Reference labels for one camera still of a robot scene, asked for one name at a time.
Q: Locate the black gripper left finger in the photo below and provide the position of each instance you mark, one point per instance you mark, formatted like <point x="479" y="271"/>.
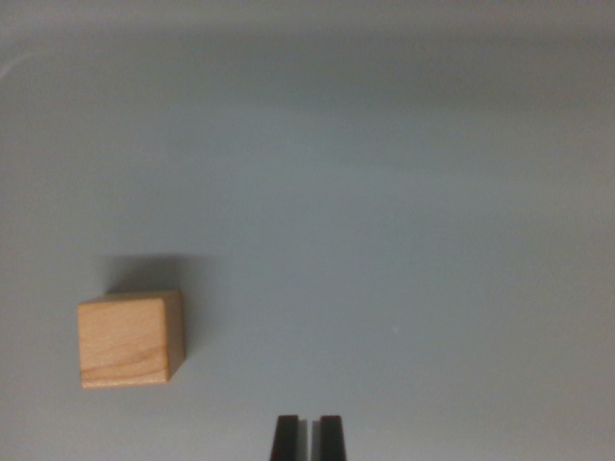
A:
<point x="287" y="439"/>

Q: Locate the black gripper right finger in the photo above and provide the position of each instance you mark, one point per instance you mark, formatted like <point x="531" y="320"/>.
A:
<point x="330" y="439"/>

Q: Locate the wooden cube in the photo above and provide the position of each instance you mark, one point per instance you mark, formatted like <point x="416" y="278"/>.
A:
<point x="125" y="341"/>

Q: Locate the grey plastic bin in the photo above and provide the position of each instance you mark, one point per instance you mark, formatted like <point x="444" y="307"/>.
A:
<point x="360" y="192"/>

